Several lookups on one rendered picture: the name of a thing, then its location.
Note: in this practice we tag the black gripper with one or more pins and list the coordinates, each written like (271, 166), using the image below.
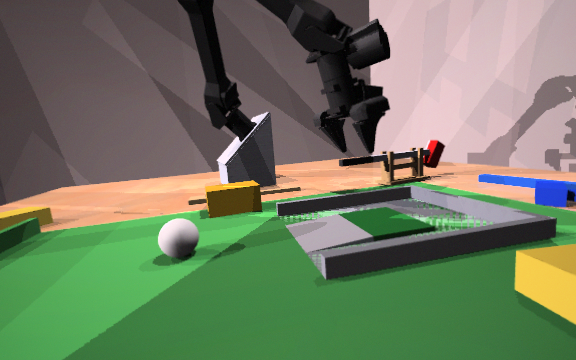
(343, 103)

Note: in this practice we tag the white golf ball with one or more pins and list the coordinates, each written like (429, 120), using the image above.
(178, 237)

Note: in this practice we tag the red and black putter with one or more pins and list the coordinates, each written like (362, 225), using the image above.
(432, 154)

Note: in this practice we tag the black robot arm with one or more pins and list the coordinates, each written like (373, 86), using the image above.
(312, 26)

